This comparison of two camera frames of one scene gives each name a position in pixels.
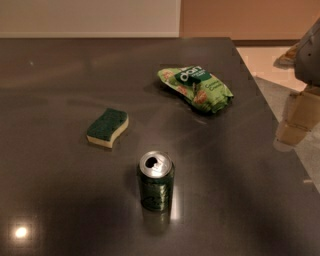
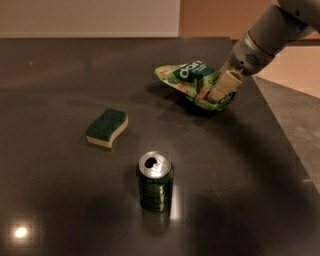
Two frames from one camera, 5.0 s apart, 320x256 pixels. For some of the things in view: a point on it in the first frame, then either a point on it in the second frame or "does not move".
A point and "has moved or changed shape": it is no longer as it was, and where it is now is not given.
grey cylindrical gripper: x=310 y=58 -> x=246 y=57
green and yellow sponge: x=102 y=131 does not move
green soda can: x=156 y=175 does not move
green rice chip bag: x=203 y=90 has moved or changed shape
